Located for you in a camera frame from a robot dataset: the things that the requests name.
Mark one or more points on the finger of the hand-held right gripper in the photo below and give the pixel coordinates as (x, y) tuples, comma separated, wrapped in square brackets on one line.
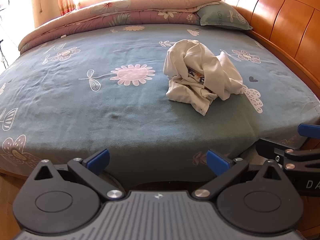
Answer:
[(268, 148), (308, 130)]

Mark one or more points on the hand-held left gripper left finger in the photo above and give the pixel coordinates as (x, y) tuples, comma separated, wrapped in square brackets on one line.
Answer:
[(98, 160)]

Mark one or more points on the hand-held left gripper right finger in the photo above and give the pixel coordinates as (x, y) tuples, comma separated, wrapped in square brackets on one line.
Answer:
[(217, 163)]

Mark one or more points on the white printed shirt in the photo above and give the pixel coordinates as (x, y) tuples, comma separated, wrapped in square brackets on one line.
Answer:
[(220, 72)]

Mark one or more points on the bed with blue floral sheet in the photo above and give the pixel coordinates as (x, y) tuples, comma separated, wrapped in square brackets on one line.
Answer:
[(100, 110)]

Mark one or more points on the wooden bed headboard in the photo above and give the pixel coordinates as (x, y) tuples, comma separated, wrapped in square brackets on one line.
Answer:
[(280, 12)]

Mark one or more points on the teal printed pillow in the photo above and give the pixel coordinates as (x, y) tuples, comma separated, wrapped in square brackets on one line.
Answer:
[(220, 16)]

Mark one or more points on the pink floral folded quilt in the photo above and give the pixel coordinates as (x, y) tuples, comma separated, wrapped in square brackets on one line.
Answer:
[(125, 12)]

